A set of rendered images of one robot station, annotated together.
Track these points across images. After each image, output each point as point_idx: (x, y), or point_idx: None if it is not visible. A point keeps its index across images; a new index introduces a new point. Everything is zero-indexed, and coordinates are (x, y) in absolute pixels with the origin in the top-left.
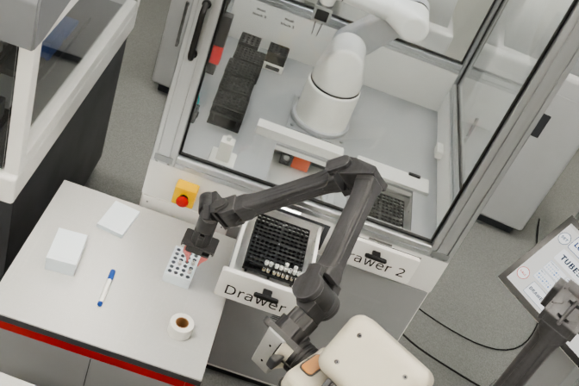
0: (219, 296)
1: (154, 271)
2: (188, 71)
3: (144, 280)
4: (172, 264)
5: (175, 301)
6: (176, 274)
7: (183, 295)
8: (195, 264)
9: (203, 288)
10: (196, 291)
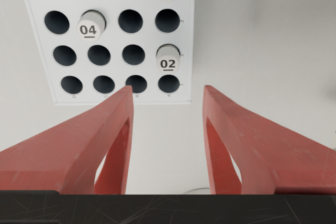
0: (333, 50)
1: (20, 45)
2: None
3: (15, 102)
4: (61, 40)
5: (160, 135)
6: (110, 94)
7: (182, 105)
8: None
9: (256, 35)
10: (224, 67)
